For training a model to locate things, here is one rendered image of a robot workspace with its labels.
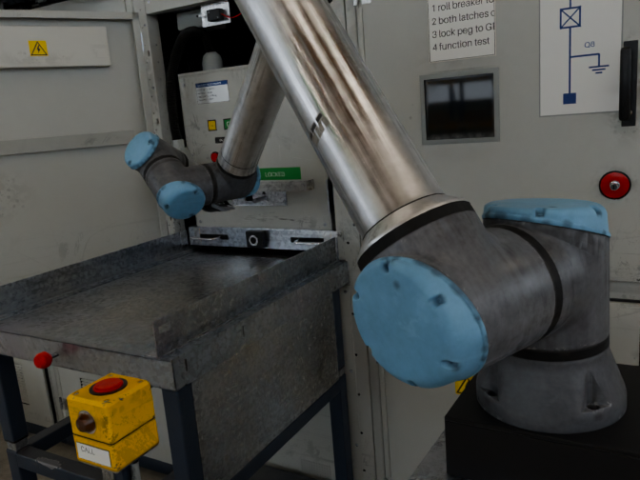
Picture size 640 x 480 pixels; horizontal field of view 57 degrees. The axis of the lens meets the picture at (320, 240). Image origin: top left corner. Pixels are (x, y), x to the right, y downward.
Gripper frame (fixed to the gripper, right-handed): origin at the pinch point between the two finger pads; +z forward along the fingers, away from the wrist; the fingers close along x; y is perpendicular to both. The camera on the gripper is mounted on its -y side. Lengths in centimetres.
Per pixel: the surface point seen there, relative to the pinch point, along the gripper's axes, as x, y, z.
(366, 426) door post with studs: -51, 32, 42
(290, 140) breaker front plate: 21.1, 12.7, 4.8
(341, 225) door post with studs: -0.7, 28.9, 13.0
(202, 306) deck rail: -33, 27, -33
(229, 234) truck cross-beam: -3.2, -11.6, 17.5
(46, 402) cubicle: -68, -112, 49
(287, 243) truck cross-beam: -4.9, 9.3, 18.4
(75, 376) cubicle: -55, -90, 42
